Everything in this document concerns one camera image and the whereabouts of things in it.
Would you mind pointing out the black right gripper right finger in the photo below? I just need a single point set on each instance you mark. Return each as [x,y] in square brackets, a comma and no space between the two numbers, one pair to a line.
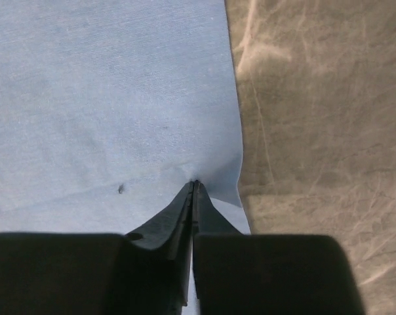
[239,273]

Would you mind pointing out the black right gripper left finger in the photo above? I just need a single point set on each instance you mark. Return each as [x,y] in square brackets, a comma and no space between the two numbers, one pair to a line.
[143,272]

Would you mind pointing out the light blue long sleeve shirt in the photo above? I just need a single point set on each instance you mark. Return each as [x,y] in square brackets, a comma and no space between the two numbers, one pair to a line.
[109,108]

